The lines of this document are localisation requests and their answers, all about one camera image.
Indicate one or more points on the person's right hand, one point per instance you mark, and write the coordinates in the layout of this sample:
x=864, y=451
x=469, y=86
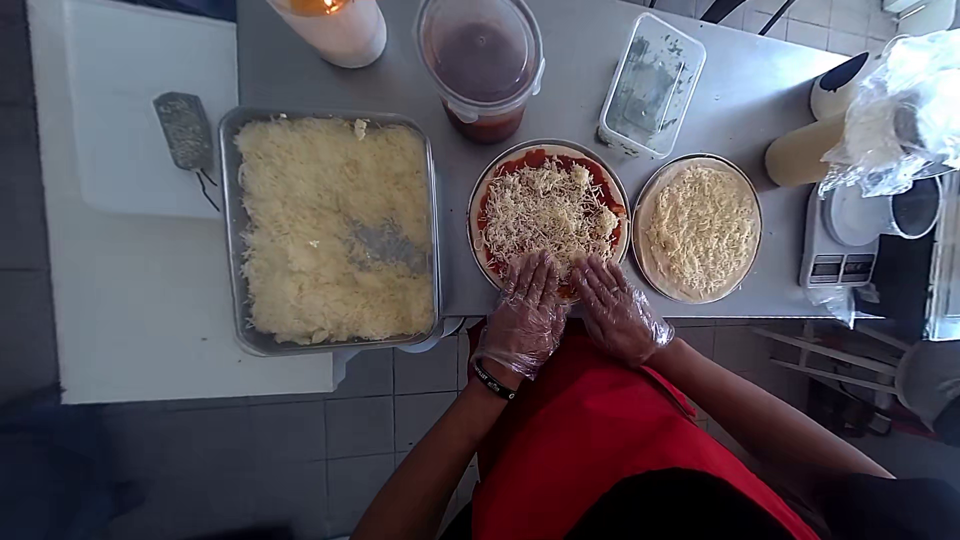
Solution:
x=621, y=322

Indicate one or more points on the person's left hand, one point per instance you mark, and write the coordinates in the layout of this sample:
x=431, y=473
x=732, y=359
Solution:
x=519, y=330

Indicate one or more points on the person's right fingers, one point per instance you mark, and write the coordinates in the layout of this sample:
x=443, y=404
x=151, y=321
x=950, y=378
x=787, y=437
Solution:
x=597, y=281

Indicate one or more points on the person's left index finger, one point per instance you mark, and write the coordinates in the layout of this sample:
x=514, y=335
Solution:
x=550, y=287

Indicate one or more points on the person's left middle finger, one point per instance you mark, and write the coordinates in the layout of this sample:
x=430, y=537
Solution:
x=538, y=278

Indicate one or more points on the person's left ring finger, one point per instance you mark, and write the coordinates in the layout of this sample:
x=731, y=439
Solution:
x=525, y=274

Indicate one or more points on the person's left little finger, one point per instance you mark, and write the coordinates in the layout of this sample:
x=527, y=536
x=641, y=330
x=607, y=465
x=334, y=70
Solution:
x=511, y=279

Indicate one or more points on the person's left thumb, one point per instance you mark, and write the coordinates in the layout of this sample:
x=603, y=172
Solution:
x=558, y=318

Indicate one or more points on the pizza with red sauce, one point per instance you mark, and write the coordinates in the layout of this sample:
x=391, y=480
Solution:
x=551, y=210

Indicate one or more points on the person's left forearm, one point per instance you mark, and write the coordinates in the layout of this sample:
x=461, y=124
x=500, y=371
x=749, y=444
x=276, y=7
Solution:
x=457, y=435

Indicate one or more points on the person's right forearm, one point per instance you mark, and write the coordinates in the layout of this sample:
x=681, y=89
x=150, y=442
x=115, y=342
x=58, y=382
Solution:
x=750, y=409

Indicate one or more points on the round metal pizza pan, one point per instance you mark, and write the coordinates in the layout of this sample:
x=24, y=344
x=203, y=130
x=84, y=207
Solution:
x=474, y=246
x=759, y=238

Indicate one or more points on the clear rectangular glass tray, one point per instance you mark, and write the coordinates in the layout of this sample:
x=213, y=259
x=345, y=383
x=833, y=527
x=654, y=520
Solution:
x=434, y=225

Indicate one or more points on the pizza with cheese only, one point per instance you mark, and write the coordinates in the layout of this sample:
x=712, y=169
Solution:
x=701, y=225

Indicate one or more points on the person's body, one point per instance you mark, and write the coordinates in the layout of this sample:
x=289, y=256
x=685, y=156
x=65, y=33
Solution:
x=615, y=442

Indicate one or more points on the grey metal table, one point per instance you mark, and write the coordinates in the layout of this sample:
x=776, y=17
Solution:
x=570, y=97

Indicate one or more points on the clear rectangular plastic container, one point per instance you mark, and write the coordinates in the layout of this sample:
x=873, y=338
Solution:
x=651, y=90

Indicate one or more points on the pile of grated cheese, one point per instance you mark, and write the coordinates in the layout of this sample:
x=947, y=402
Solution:
x=307, y=225

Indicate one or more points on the clear tub of red sauce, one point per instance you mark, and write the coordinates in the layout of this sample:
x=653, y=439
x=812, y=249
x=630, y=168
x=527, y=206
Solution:
x=480, y=67

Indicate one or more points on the white kitchen scale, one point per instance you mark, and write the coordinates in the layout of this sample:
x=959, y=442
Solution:
x=819, y=251

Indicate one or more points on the cream-coloured bottle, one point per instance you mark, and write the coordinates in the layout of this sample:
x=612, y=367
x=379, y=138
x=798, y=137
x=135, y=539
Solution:
x=802, y=155

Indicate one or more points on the white chair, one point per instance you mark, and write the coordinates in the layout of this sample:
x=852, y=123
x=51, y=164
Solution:
x=847, y=360

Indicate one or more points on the white bottle with orange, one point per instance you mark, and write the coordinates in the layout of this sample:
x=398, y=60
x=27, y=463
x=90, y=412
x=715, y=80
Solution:
x=352, y=34

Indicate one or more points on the bottle with black cap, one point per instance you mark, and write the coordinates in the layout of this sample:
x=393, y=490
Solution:
x=831, y=94

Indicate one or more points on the clear plastic bag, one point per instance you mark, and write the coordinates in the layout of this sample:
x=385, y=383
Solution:
x=911, y=112

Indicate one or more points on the grey flat utensil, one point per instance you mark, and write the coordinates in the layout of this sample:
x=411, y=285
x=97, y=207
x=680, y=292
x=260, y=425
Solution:
x=184, y=131

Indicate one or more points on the white table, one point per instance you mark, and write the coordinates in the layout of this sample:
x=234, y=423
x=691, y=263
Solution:
x=150, y=315

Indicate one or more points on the white rectangular board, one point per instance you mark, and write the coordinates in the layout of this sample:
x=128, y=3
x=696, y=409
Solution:
x=112, y=112

